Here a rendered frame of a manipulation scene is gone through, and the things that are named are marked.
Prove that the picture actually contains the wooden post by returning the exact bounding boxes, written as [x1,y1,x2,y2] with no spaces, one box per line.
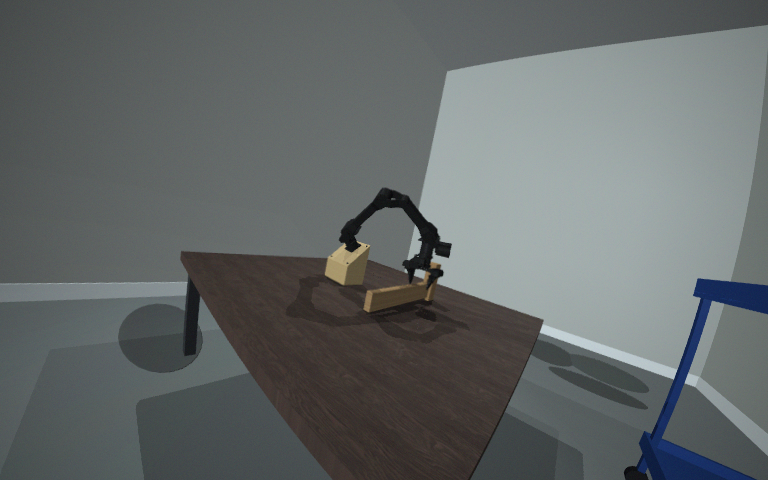
[424,262,441,301]

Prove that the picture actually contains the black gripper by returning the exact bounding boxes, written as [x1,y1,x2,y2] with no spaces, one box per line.
[402,252,444,290]

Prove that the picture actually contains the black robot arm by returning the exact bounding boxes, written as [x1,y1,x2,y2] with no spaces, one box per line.
[338,187,452,269]

